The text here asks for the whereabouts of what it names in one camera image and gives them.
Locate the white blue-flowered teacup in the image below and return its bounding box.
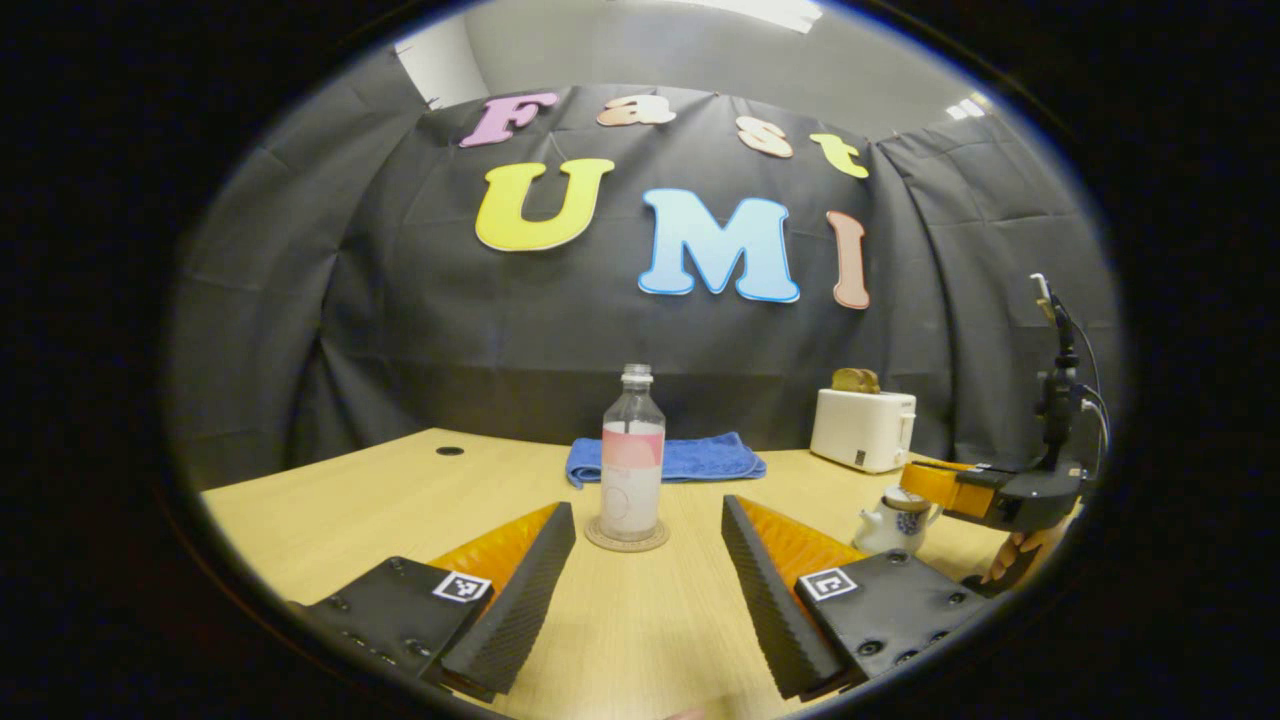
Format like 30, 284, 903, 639
853, 488, 946, 556

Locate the clear plastic water bottle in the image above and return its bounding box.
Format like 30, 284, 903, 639
599, 363, 667, 543

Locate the large ceiling light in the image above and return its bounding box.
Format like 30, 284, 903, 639
690, 0, 826, 36

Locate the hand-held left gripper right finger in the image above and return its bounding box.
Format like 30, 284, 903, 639
720, 494, 1001, 703

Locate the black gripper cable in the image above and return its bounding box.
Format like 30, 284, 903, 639
1068, 318, 1113, 471

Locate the white toaster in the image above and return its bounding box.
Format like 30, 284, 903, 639
809, 388, 918, 475

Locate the blue folded towel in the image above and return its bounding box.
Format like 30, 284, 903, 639
565, 431, 769, 490

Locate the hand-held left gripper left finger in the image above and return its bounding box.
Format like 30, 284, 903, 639
290, 501, 578, 703

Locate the round wooden coaster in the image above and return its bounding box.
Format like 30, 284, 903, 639
584, 515, 672, 553

